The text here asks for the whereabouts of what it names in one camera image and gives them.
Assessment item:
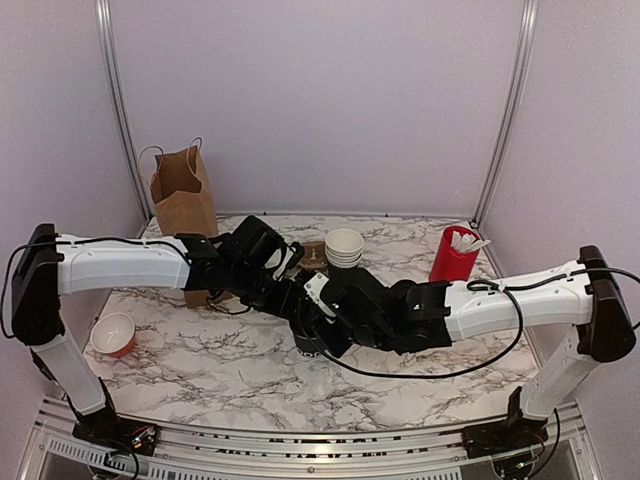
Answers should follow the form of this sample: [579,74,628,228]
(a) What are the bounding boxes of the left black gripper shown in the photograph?
[227,260,310,319]

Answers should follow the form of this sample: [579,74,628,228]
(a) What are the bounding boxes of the single black paper cup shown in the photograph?
[293,332,320,358]

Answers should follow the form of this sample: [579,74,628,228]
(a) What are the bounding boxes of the brown paper bag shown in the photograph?
[137,137,234,309]

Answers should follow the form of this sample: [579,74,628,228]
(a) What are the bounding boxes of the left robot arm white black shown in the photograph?
[1,216,304,456]

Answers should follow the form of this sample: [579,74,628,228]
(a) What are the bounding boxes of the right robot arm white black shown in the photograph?
[293,246,637,458]

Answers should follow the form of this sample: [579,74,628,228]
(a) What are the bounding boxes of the far cardboard cup carrier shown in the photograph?
[298,241,328,272]

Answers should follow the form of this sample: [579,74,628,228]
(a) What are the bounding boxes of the stack of black paper cups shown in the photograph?
[325,228,365,274]

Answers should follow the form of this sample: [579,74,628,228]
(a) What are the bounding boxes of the red cylindrical container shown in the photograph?
[429,226,480,282]

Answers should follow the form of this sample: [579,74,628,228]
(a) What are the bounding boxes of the white sugar packets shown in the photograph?
[450,230,491,254]

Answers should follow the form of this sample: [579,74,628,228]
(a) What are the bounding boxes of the orange white bowl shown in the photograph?
[90,313,136,358]

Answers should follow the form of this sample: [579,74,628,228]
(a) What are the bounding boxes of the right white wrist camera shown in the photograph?
[303,273,337,323]

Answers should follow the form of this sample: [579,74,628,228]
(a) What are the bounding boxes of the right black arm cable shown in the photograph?
[299,279,640,379]

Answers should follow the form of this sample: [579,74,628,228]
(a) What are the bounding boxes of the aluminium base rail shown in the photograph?
[16,398,604,479]

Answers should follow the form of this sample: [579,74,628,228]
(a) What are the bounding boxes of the left aluminium frame post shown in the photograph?
[94,0,152,223]

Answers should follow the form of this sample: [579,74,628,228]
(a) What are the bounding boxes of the aluminium frame post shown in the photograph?
[94,0,152,223]
[471,0,539,229]

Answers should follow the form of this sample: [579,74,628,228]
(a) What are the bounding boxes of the right aluminium frame post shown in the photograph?
[471,0,539,229]

